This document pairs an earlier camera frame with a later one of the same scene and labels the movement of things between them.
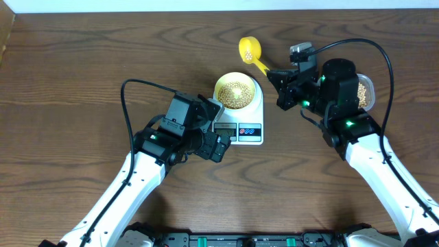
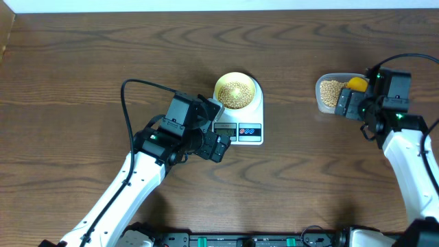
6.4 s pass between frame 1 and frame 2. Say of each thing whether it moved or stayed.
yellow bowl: stayed
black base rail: stayed
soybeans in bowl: stayed
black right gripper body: moved
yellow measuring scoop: moved
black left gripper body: stayed
